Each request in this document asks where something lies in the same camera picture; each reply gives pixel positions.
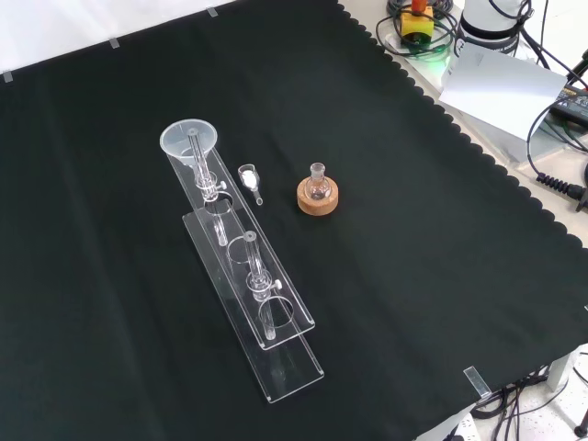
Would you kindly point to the pale board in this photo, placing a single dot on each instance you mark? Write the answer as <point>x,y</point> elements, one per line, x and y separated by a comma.
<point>500,89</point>

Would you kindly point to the glass weighing funnel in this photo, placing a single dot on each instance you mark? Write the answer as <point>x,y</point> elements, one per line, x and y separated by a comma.
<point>248,177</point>

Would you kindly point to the black cloth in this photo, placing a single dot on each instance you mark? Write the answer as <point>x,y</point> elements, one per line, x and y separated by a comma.
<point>413,239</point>

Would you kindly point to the yellow stop button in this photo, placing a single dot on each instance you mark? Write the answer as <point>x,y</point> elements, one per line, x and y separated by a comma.
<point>415,28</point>

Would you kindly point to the translucent plastic funnel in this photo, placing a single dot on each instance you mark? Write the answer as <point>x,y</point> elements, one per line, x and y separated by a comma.
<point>177,138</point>

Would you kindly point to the black power adapter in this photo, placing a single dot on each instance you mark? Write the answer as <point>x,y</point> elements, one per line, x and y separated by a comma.
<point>576,100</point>

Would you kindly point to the black tripod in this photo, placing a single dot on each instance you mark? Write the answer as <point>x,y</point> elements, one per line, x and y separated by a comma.
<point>580,67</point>

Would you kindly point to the clear tape strip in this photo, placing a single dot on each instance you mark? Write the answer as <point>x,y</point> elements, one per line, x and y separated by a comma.
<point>477,381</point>

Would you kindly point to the clear funnel stand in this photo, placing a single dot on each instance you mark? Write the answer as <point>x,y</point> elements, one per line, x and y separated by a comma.
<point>287,369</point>

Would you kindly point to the white power strip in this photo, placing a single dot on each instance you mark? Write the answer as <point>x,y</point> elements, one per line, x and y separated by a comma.
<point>464,430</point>

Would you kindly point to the grey tape piece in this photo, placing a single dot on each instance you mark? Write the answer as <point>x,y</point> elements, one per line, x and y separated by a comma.
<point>7,76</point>
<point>211,12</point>
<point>114,44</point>

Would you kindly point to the round-bottom glass flask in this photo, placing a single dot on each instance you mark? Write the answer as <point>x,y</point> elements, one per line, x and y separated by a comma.
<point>317,189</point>

